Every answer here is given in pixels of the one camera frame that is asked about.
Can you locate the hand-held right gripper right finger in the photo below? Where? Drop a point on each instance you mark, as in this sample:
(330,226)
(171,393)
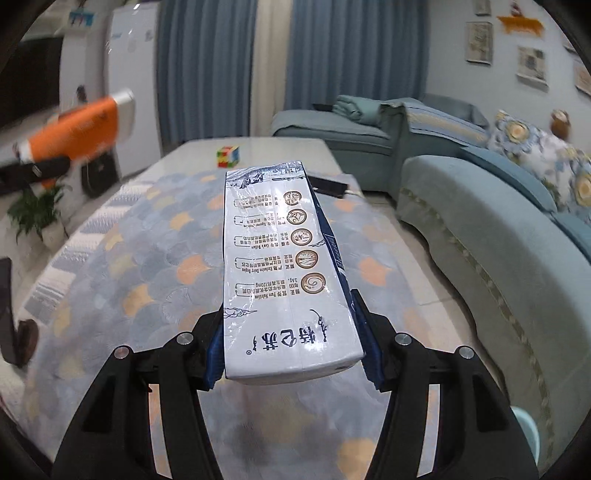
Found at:
(371,364)

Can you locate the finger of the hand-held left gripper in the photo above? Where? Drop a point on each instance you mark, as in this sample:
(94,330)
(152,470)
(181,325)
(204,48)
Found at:
(32,173)

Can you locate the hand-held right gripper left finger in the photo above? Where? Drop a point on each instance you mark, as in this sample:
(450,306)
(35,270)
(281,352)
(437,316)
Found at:
(214,355)

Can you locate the orange bottle with white cap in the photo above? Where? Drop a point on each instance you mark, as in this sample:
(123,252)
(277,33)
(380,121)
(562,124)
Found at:
(74,129)

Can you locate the blue and white milk carton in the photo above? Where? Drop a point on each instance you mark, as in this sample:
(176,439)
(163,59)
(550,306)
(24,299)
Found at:
(272,277)

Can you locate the light blue plastic basket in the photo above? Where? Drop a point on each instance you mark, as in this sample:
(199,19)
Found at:
(526,443)

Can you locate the green potted plant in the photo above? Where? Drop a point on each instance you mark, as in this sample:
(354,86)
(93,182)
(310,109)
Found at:
(37,214)

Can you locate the black guitar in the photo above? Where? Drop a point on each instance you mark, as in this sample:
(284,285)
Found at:
(101,177)

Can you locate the black television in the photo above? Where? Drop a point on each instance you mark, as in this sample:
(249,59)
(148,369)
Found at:
(27,78)

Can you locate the white refrigerator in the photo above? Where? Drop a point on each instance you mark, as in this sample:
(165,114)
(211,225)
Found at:
(136,60)

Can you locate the teal corner sofa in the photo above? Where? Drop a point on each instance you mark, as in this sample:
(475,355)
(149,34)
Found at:
(461,221)

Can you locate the black smartphone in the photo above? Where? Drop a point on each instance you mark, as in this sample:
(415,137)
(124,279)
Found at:
(328,186)

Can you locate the colourful puzzle cube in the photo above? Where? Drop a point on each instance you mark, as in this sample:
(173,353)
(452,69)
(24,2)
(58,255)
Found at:
(228,157)

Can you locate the blue curtain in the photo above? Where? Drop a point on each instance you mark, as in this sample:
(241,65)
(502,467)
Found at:
(203,69)
(355,46)

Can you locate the blue sofa cushion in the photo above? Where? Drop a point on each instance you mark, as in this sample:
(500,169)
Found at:
(508,177)
(575,233)

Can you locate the patterned sofa cover cloth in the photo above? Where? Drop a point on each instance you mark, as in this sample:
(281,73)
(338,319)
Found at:
(438,122)

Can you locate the folded teal blanket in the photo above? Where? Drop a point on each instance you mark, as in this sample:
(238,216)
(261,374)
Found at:
(358,108)

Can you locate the cream curtain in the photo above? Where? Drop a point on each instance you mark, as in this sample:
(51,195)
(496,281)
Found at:
(272,64)

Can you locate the floral pillow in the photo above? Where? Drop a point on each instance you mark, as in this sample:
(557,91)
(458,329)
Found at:
(572,177)
(521,134)

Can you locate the brown monkey plush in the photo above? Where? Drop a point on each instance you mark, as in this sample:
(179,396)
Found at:
(560,122)

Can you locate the small photo frame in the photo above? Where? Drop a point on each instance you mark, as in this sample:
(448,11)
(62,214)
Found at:
(79,18)

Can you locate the framed wall picture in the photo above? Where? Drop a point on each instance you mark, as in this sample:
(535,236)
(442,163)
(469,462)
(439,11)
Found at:
(583,76)
(532,64)
(479,41)

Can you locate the orange wall decoration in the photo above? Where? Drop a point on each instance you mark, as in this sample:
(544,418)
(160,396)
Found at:
(519,23)

